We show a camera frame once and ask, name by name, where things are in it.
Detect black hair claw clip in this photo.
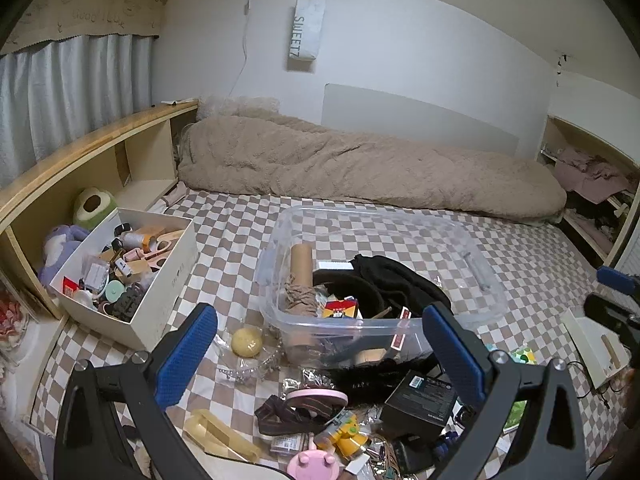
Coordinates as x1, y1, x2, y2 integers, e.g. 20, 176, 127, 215
102, 292, 146, 322

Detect wooden bedside shelf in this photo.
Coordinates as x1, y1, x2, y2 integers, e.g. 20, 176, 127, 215
0, 100, 201, 321

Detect beige tape dispenser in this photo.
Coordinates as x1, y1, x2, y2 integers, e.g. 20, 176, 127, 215
182, 408, 261, 463

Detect black furry wig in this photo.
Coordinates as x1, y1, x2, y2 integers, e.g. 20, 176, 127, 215
345, 355, 441, 401

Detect black product box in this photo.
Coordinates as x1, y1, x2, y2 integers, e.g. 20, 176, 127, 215
381, 370, 458, 436

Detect pink pig toy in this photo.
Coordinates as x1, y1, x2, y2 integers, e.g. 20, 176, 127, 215
288, 447, 341, 480

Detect clear plastic container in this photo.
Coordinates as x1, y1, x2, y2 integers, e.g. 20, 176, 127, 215
257, 205, 508, 366

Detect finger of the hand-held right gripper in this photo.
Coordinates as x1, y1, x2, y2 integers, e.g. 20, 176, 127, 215
596, 265, 640, 297
584, 293, 640, 356

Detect beige fluffy blanket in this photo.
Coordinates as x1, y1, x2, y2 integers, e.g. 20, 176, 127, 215
177, 96, 568, 226

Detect white cardboard box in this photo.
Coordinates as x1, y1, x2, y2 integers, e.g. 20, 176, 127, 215
50, 207, 201, 353

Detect wooden wardrobe shelf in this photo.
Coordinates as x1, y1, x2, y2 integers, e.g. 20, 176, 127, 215
537, 115, 640, 268

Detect black padded sleep mask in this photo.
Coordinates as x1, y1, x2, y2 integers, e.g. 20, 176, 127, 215
312, 254, 453, 326

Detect purple plush toy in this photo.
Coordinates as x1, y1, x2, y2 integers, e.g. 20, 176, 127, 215
37, 224, 91, 298

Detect cardboard tube with twine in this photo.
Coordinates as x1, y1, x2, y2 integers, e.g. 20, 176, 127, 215
282, 242, 321, 318

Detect floral printed cloth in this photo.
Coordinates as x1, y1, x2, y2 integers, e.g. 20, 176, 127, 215
0, 280, 31, 361

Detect white flat box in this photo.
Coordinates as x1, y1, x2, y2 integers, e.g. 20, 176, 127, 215
559, 307, 633, 391

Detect pink folded clothes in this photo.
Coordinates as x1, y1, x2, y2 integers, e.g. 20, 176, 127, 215
552, 146, 636, 203

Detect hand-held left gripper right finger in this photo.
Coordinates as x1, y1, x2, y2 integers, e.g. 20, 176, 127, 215
422, 302, 588, 480

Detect white wall cord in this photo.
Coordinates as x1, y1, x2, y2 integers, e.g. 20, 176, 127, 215
227, 0, 258, 101

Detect yellow toy figure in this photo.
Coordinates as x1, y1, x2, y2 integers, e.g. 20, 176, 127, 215
312, 412, 371, 461

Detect beige printed valance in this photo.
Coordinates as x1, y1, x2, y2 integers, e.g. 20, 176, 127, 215
0, 0, 168, 58

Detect wooden holder with holes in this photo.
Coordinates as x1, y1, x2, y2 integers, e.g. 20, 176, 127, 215
142, 240, 183, 273

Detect pink sandal with brown straps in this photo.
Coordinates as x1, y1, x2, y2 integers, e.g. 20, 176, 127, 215
255, 389, 349, 436

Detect red card packet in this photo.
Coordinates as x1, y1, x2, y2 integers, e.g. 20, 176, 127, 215
390, 309, 414, 352

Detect orange tape roll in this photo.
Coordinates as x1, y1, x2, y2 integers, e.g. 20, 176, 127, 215
140, 227, 166, 253

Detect red card box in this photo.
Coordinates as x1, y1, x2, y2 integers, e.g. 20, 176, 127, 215
320, 297, 362, 321

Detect black cable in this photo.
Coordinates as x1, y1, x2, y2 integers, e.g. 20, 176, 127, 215
565, 360, 611, 403

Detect yellow round ball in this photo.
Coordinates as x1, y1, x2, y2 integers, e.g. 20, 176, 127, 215
231, 327, 264, 358

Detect clear plastic tiara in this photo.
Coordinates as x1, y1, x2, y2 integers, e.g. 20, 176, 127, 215
217, 347, 283, 386

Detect grey striped curtain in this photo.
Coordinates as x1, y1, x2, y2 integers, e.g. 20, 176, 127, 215
0, 34, 153, 191

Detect green avocado plush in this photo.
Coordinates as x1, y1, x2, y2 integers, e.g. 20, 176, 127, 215
72, 186, 118, 233

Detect white hanging bag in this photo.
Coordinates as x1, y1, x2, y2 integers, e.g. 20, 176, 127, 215
286, 0, 326, 73

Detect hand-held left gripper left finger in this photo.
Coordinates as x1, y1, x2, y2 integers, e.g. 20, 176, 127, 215
52, 302, 218, 480

